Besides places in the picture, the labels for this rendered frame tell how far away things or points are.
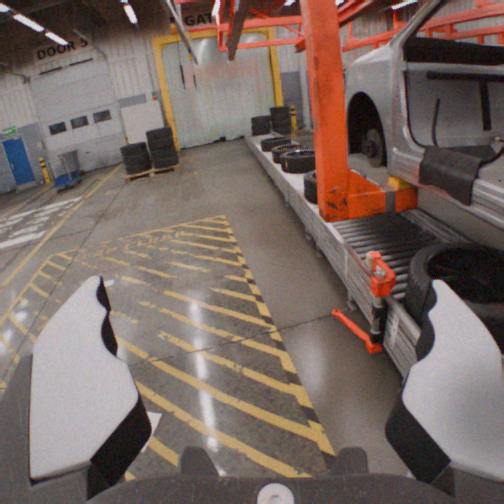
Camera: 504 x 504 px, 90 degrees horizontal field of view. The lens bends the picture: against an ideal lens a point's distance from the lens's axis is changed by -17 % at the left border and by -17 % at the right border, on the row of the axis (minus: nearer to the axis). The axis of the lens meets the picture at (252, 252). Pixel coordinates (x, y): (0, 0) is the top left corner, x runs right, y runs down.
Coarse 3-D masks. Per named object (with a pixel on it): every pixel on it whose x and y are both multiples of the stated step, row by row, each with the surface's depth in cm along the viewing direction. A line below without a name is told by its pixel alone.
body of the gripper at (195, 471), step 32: (192, 448) 5; (352, 448) 5; (128, 480) 4; (160, 480) 4; (192, 480) 4; (224, 480) 4; (256, 480) 4; (288, 480) 4; (320, 480) 4; (352, 480) 4; (384, 480) 4; (416, 480) 4
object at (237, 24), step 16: (224, 0) 484; (240, 0) 394; (352, 0) 556; (368, 0) 463; (384, 0) 423; (240, 16) 479; (352, 16) 532; (240, 32) 601; (224, 48) 913; (240, 48) 918; (304, 48) 909
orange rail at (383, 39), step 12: (348, 0) 916; (480, 0) 456; (396, 12) 963; (468, 12) 503; (480, 12) 475; (492, 12) 448; (348, 24) 960; (396, 24) 723; (432, 24) 614; (444, 24) 580; (348, 36) 988; (372, 36) 857; (384, 36) 803; (444, 36) 790; (348, 48) 1009
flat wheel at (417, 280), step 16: (416, 256) 144; (432, 256) 142; (448, 256) 143; (464, 256) 145; (480, 256) 140; (496, 256) 133; (416, 272) 132; (432, 272) 148; (448, 272) 134; (464, 272) 132; (480, 272) 129; (496, 272) 135; (416, 288) 126; (464, 288) 119; (480, 288) 117; (496, 288) 137; (416, 304) 128; (480, 304) 106; (496, 304) 103; (416, 320) 130; (480, 320) 101; (496, 320) 98; (496, 336) 101
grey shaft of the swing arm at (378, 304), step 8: (384, 272) 129; (376, 304) 137; (384, 304) 137; (376, 312) 138; (384, 312) 138; (376, 320) 141; (384, 320) 140; (376, 328) 143; (384, 328) 141; (376, 336) 145
